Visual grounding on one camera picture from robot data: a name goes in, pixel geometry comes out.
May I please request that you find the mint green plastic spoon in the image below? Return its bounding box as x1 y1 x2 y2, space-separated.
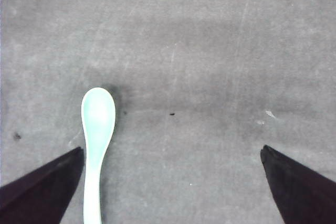
81 87 116 223

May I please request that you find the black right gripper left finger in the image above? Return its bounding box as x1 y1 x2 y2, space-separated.
1 147 84 223

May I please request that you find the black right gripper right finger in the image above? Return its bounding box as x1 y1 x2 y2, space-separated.
260 145 335 223

